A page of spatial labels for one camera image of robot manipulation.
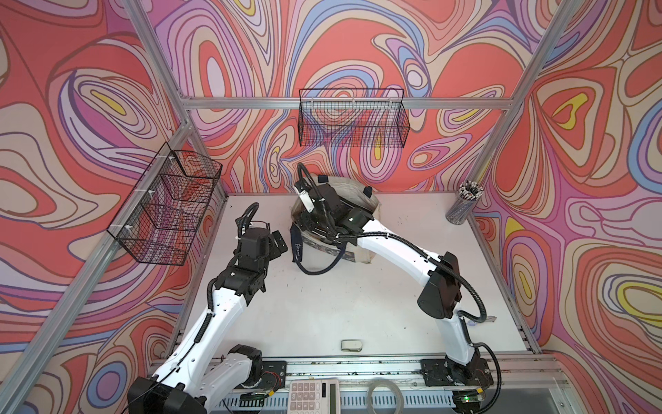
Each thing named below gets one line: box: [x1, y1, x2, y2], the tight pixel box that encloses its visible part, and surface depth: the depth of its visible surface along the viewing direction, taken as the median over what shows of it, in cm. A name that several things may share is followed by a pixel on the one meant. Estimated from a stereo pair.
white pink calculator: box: [287, 379, 342, 414], surface depth 70 cm
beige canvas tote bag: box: [290, 175, 380, 264], surface depth 72 cm
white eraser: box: [340, 339, 363, 352], surface depth 79 cm
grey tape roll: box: [366, 378, 405, 414], surface depth 70 cm
